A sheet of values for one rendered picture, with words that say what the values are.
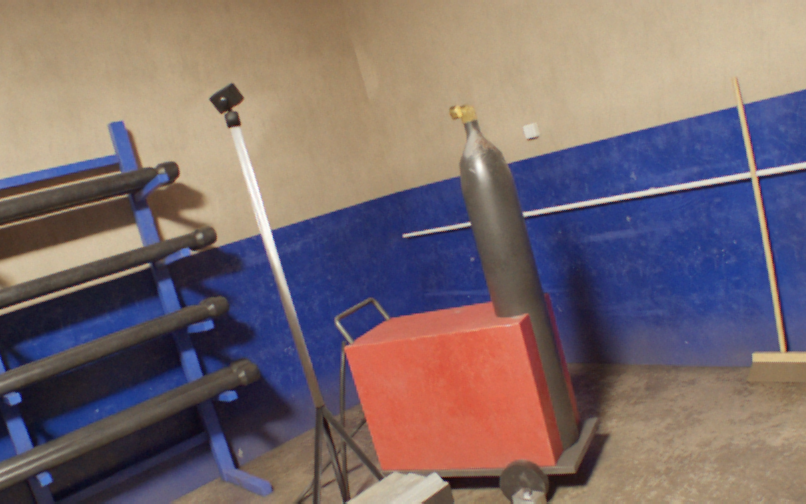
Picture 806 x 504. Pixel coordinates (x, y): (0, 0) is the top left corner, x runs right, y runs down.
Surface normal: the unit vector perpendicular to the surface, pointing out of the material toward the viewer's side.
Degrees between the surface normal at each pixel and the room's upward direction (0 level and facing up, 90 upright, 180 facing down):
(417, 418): 90
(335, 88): 90
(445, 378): 90
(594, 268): 90
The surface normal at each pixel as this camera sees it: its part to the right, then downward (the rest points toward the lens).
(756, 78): -0.72, 0.28
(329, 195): 0.63, -0.10
